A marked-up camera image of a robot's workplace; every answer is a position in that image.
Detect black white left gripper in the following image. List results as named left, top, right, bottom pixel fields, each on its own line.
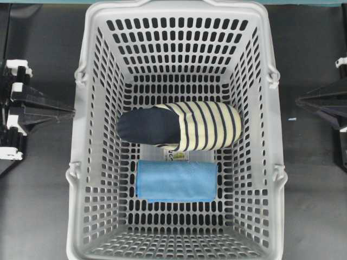
left=1, top=59, right=75, bottom=160

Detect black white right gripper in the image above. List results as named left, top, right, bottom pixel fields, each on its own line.
left=295, top=57, right=346, bottom=167

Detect grey plastic shopping basket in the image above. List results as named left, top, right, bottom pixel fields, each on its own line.
left=66, top=1, right=288, bottom=259

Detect folded blue cloth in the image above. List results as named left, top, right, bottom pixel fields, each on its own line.
left=136, top=160, right=218, bottom=203

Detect clear plastic labelled package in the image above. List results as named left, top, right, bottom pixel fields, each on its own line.
left=140, top=144, right=215, bottom=163

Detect striped navy cream slipper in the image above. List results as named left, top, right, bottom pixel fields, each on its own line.
left=117, top=101, right=242, bottom=152

